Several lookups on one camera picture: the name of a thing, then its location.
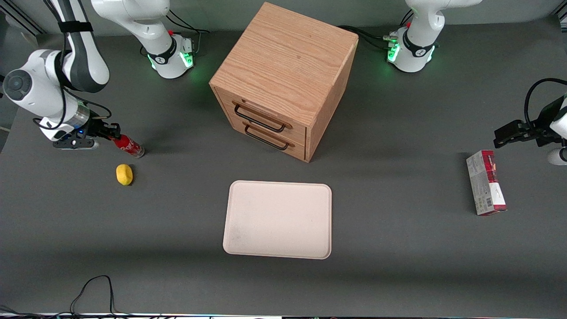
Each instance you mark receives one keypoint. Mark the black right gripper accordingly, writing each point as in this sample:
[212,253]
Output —
[97,129]

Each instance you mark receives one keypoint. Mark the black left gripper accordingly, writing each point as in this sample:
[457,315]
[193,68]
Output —
[541,128]

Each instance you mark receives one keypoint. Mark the red coke bottle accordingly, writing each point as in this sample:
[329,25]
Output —
[129,146]

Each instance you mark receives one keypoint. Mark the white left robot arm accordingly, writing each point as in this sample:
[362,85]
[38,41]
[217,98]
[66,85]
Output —
[418,31]

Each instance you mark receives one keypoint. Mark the beige plastic tray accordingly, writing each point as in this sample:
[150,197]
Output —
[278,219]

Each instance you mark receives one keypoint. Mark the yellow lemon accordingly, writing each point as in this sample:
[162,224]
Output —
[124,174]

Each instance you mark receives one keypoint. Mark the grey and red carton box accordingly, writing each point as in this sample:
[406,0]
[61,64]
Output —
[485,182]

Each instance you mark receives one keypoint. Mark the wooden drawer front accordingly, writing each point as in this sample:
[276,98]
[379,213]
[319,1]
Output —
[283,118]
[292,148]

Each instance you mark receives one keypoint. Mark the wooden drawer cabinet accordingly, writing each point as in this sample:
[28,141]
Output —
[288,62]

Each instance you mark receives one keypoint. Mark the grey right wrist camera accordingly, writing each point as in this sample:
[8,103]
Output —
[75,143]

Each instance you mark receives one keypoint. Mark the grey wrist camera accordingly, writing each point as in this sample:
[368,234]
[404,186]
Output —
[558,156]
[75,143]

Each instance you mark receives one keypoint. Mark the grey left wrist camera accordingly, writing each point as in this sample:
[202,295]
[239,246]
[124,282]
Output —
[558,156]

